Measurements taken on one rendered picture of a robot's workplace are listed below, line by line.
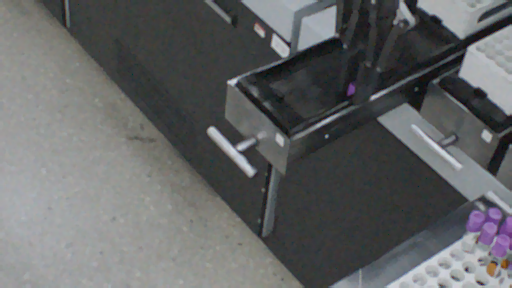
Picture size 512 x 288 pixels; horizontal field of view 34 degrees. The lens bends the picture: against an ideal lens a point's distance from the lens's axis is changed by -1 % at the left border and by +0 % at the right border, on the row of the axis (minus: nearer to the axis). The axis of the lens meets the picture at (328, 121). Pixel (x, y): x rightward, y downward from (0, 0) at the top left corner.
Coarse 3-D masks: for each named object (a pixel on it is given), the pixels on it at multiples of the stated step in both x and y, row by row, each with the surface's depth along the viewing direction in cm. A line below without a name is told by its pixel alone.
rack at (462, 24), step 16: (432, 0) 127; (448, 0) 125; (464, 0) 126; (480, 0) 126; (496, 0) 126; (448, 16) 126; (464, 16) 123; (480, 16) 132; (496, 16) 129; (464, 32) 125
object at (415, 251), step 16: (464, 208) 101; (480, 208) 101; (496, 208) 101; (432, 224) 98; (448, 224) 98; (464, 224) 99; (416, 240) 96; (432, 240) 96; (448, 240) 97; (384, 256) 94; (400, 256) 94; (416, 256) 94; (432, 256) 95; (352, 272) 92; (368, 272) 92; (384, 272) 92; (400, 272) 92
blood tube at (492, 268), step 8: (496, 240) 83; (504, 240) 83; (496, 248) 83; (504, 248) 83; (496, 256) 84; (504, 256) 84; (488, 264) 86; (496, 264) 85; (488, 272) 86; (496, 272) 86
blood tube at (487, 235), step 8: (488, 224) 84; (480, 232) 85; (488, 232) 83; (480, 240) 85; (488, 240) 84; (480, 248) 85; (488, 248) 85; (480, 256) 86; (480, 264) 87; (472, 272) 88
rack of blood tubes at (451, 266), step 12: (444, 252) 87; (456, 252) 88; (432, 264) 86; (444, 264) 88; (456, 264) 87; (468, 264) 87; (408, 276) 85; (420, 276) 85; (432, 276) 90; (444, 276) 85; (456, 276) 87; (468, 276) 86; (480, 276) 87; (504, 276) 86
